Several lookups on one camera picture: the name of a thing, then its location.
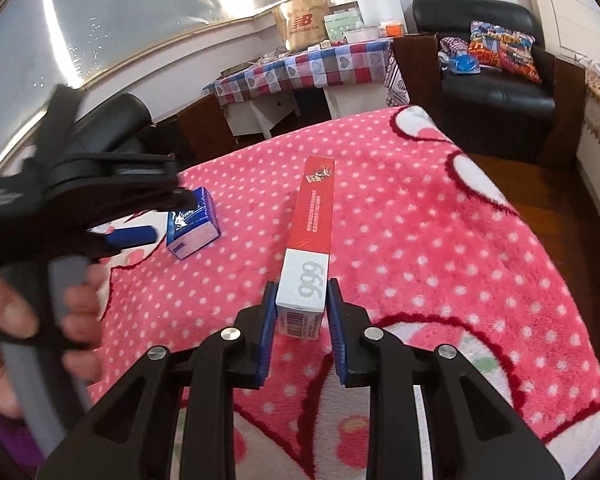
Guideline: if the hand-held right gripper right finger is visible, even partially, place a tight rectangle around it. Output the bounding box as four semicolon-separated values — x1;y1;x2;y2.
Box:
326;277;566;480

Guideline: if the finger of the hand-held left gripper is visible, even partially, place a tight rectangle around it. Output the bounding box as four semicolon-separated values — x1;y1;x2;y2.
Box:
87;225;157;263
130;185;197;215

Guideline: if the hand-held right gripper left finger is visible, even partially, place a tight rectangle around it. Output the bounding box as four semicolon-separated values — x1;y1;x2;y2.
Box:
37;280;281;480

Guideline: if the small blue and white box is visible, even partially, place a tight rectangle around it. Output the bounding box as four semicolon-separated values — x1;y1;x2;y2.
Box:
166;187;222;261

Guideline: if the long red and white box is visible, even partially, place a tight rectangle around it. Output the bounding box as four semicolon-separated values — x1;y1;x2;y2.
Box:
274;156;337;342

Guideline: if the person's left hand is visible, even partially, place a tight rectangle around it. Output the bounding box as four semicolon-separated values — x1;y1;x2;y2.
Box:
0;262;106;418

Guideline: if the dark wooden side cabinet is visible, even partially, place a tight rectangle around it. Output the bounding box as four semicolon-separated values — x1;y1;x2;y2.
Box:
177;92;236;163

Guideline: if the large black leather armchair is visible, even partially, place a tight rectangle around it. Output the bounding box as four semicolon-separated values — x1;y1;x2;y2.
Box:
75;92;181;171

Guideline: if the pink polka dot blanket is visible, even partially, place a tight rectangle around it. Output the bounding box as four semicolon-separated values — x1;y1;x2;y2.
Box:
87;105;600;480

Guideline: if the checked tablecloth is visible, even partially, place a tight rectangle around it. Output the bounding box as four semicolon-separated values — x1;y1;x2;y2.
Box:
202;39;396;108

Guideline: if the white table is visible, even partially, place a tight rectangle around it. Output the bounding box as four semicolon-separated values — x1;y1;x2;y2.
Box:
225;80;391;141

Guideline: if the brown paper shopping bag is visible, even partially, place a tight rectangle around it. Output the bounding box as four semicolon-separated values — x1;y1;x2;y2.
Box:
271;0;331;53

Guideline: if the pale green box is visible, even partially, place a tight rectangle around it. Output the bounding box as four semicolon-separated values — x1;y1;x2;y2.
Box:
324;10;363;41

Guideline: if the white bowl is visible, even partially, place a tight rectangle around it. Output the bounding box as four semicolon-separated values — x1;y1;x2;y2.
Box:
344;27;381;43

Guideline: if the striped hanging cloth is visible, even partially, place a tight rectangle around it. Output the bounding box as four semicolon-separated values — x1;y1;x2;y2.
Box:
382;52;411;106

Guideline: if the dark wooden end table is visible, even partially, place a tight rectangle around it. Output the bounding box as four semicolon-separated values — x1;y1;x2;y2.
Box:
392;32;443;106

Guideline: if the small black leather armchair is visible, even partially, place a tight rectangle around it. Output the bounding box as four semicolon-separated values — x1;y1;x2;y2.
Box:
410;0;556;133

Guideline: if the blue plastic bag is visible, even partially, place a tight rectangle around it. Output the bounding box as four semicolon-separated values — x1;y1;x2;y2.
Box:
442;55;481;76

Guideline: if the brown wooden bedside cabinet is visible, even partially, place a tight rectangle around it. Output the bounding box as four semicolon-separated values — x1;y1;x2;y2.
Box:
532;45;588;171

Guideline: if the colourful printed cushion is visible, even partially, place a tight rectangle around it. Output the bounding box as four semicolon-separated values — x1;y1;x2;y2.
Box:
467;20;543;83

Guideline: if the white headboard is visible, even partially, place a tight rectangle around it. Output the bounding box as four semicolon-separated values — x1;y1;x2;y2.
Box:
524;0;600;61

